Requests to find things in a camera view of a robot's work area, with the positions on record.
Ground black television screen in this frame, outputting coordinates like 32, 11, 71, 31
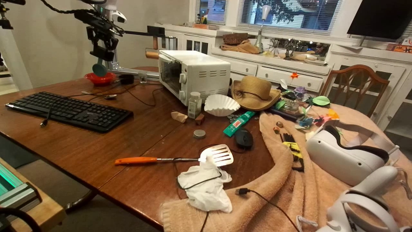
347, 0, 412, 38

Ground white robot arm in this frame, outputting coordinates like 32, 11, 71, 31
74, 0, 126, 50

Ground black measuring cup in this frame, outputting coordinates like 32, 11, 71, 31
118, 75, 135, 85

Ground wooden dining chair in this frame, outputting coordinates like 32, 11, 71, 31
319, 64, 389, 116

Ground white VR headset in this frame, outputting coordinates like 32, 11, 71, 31
305, 123, 399, 185

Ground straw hat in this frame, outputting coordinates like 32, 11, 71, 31
230, 76, 280, 111

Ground blue scooper with black block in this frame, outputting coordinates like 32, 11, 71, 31
90, 45, 114, 77

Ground orange handled metal spatula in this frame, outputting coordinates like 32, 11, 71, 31
114, 144, 234, 166

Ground aluminium extrusion rack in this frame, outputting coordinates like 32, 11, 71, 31
103, 31, 177, 75

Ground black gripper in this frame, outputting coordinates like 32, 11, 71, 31
74, 10, 123, 49

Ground red plastic bowl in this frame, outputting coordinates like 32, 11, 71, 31
85, 72, 116, 86

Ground metal ladle spoon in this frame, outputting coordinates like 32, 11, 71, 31
81, 90, 118, 100

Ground small white pill bottle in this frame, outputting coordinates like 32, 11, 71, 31
188, 91, 202, 118

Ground white toaster oven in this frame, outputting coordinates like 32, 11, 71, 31
158, 50, 230, 104

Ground wooden tool with black block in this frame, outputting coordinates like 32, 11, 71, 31
145, 26, 165, 59

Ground green rectangular box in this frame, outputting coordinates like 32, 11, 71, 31
222, 111, 255, 138

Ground white sideboard cabinet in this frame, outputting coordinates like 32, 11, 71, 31
165, 24, 412, 134

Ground black computer keyboard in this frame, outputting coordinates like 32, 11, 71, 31
5, 91, 132, 133

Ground white VR controller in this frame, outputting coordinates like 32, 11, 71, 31
295, 166, 410, 232

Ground beige towel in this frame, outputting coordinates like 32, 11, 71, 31
159, 102, 412, 232

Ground white coffee filters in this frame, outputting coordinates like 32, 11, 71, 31
203, 94, 241, 117

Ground white crumpled cloth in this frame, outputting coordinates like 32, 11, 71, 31
176, 163, 231, 212

